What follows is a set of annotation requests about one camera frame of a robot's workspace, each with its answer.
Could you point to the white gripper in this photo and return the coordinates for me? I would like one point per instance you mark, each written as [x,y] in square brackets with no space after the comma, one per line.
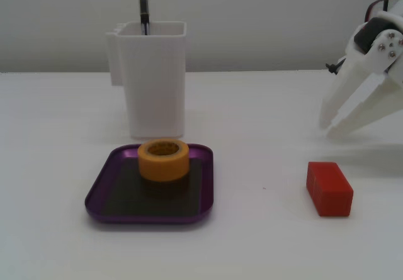
[362,67]

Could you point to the yellow tape roll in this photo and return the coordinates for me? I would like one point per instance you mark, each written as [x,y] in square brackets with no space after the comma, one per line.
[163,163]

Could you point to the red rectangular block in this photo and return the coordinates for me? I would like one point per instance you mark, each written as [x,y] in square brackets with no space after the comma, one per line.
[332,192]

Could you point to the white plastic container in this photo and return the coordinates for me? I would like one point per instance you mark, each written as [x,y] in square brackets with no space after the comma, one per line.
[154,85]

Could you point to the black pen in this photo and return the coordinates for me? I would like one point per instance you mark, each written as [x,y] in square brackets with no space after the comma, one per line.
[144,6]

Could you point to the purple metal tray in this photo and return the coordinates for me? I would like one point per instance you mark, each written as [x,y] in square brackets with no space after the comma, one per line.
[126,195]

